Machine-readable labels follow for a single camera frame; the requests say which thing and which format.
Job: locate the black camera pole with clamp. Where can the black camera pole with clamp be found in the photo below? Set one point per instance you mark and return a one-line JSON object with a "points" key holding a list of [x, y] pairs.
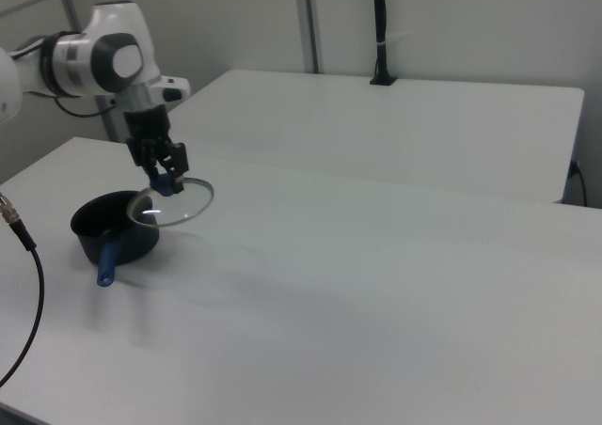
{"points": [[380, 20]]}

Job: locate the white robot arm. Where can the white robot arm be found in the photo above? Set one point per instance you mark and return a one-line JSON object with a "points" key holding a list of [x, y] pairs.
{"points": [[75, 63]]}

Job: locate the glass lid blue knob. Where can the glass lid blue knob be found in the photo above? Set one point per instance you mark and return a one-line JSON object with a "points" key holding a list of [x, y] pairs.
{"points": [[185, 204]]}

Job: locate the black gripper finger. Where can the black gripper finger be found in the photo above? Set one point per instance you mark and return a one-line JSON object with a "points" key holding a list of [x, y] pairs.
{"points": [[178, 164], [154, 168]]}

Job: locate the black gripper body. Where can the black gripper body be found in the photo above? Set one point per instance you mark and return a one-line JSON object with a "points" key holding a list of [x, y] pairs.
{"points": [[147, 126]]}

